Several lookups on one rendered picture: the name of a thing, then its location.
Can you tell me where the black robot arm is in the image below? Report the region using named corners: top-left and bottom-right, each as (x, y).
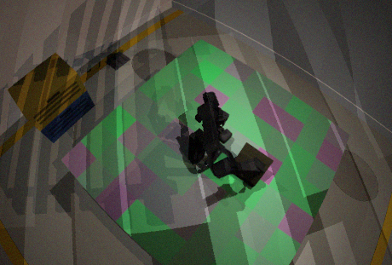
top-left (197, 92), bottom-right (265, 180)

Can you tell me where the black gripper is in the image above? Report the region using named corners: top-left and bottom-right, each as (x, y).
top-left (195, 114), bottom-right (232, 144)

